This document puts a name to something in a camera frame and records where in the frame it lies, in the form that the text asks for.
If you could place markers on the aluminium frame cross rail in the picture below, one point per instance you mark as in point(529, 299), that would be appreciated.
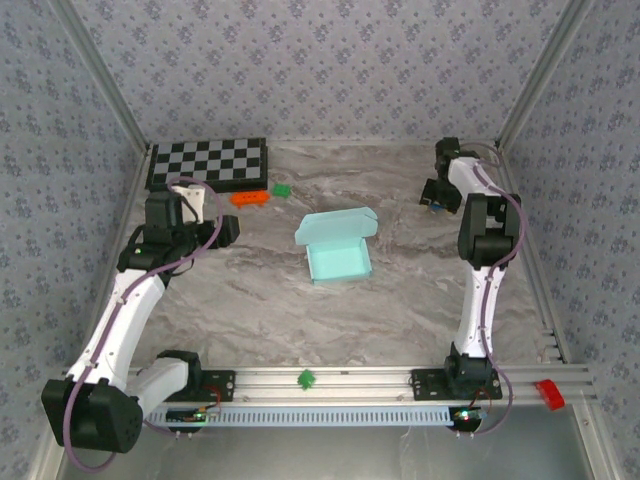
point(350, 387)

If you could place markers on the black and white chessboard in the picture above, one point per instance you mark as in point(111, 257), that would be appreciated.
point(210, 162)

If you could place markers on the green connector piece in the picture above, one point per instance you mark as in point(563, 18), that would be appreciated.
point(306, 379)

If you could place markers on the small green toy block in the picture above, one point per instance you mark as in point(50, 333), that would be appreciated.
point(282, 190)

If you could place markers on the aluminium frame side rail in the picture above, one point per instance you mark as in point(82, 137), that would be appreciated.
point(131, 200)
point(545, 320)

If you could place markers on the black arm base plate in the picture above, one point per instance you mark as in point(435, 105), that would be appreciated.
point(222, 385)
point(425, 384)

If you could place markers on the aluminium frame post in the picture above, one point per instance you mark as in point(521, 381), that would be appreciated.
point(542, 75)
point(102, 75)

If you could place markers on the small blue object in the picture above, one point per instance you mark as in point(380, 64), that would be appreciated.
point(436, 207)

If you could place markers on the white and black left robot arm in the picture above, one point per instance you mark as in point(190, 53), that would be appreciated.
point(120, 320)

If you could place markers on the grey metal sheet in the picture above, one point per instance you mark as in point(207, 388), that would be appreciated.
point(325, 455)

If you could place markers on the light teal paper box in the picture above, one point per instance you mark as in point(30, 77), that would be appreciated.
point(337, 260)

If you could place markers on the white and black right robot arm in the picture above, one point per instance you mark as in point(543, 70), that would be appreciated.
point(480, 310)

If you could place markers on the small circuit board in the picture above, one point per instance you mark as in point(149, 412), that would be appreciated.
point(187, 415)
point(467, 416)

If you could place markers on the orange toy block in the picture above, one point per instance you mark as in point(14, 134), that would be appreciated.
point(250, 198)

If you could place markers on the red plastic piece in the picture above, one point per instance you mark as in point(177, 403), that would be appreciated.
point(550, 395)

